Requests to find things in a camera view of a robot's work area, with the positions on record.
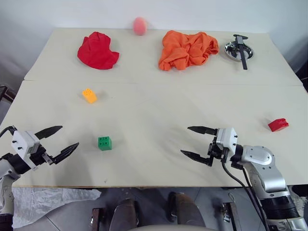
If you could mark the dark brown rounded shape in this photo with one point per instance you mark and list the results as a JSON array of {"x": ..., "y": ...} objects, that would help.
[
  {"x": 125, "y": 213},
  {"x": 186, "y": 209}
]

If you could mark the dark object beside table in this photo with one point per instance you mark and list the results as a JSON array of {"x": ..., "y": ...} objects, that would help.
[{"x": 302, "y": 78}]

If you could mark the metal bracket with bar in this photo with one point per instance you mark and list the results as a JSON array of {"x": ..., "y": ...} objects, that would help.
[{"x": 231, "y": 215}]

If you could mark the pink peach toy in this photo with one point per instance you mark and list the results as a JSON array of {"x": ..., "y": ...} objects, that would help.
[{"x": 139, "y": 26}]

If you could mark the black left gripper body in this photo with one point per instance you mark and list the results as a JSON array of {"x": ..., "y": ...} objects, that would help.
[{"x": 38, "y": 155}]

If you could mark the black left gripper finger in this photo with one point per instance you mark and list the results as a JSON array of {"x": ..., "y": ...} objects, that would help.
[
  {"x": 49, "y": 131},
  {"x": 65, "y": 152}
]

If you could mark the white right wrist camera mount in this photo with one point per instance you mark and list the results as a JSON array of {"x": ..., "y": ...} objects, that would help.
[{"x": 226, "y": 139}]

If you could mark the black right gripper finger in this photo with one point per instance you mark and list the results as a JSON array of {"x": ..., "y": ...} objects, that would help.
[
  {"x": 196, "y": 157},
  {"x": 204, "y": 130}
]

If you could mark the dark brown wooden bar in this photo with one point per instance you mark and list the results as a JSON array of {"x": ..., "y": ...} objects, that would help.
[{"x": 98, "y": 220}]

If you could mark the red toy brick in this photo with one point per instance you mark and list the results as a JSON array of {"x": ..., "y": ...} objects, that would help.
[{"x": 278, "y": 125}]

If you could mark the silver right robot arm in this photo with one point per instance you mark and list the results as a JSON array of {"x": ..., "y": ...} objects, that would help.
[{"x": 267, "y": 168}]

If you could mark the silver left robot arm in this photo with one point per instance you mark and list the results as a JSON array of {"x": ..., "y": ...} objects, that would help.
[{"x": 6, "y": 168}]

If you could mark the white crumpled plastic sheet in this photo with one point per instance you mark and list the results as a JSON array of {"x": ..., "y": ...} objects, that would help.
[{"x": 45, "y": 204}]

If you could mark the black vernier caliper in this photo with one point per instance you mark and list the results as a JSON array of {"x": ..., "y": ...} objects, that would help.
[{"x": 242, "y": 54}]

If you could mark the red crumpled cloth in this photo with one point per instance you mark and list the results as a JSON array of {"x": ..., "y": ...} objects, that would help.
[{"x": 97, "y": 51}]

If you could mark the dark chair at edge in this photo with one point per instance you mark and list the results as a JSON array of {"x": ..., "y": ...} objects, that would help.
[{"x": 5, "y": 93}]

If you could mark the orange toy brick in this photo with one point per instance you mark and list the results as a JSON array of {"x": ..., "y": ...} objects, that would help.
[{"x": 90, "y": 95}]

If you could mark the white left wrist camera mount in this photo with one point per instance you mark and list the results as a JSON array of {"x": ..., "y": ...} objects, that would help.
[{"x": 22, "y": 142}]

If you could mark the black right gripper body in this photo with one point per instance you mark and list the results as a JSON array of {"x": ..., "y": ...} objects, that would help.
[{"x": 215, "y": 152}]

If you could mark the orange crumpled cloth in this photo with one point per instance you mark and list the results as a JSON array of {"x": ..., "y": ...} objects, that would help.
[{"x": 186, "y": 50}]

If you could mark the round metal bowl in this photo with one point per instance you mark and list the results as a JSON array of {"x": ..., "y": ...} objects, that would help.
[{"x": 231, "y": 50}]

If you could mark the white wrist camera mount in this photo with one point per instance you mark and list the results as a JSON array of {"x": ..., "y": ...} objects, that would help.
[
  {"x": 22, "y": 142},
  {"x": 226, "y": 139}
]

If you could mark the green toy brick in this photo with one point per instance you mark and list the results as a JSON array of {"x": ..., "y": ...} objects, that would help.
[{"x": 104, "y": 143}]

